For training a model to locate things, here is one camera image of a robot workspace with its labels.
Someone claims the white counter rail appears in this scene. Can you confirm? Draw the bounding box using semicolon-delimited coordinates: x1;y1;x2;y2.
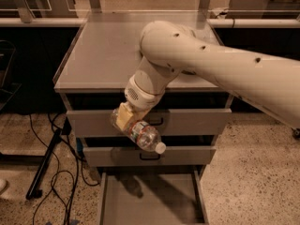
0;18;300;29

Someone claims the black floor stand bar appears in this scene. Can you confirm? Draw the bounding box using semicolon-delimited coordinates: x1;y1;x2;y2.
25;129;61;200

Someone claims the black caster wheel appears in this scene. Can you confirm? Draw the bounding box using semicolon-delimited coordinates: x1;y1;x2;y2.
292;128;300;139

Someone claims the grey top drawer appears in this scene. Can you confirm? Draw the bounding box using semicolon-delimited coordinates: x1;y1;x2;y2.
67;109;232;138

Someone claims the grey drawer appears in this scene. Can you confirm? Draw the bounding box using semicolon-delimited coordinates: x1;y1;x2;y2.
83;146;216;167
97;171;209;225
67;109;232;138

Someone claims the grey bottom drawer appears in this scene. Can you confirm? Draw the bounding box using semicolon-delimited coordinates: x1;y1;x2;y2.
97;171;209;225

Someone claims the grey middle drawer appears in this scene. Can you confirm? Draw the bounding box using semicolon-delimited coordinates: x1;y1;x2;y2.
83;146;216;167

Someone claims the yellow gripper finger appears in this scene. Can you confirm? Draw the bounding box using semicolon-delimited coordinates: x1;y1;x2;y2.
114;101;151;133

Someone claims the grey drawer cabinet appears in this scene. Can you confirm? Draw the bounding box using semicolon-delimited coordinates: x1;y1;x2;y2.
52;10;246;174

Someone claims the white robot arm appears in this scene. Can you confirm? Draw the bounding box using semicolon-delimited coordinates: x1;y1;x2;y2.
116;21;300;130

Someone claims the black chair frame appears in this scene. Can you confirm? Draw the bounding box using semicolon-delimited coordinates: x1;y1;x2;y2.
0;40;21;111

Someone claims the clear plastic water bottle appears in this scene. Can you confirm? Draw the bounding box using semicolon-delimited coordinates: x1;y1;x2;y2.
111;109;166;155

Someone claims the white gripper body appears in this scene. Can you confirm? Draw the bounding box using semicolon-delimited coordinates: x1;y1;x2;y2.
125;77;164;111

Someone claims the black floor cable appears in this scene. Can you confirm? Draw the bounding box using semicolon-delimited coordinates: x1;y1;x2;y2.
28;112;100;225

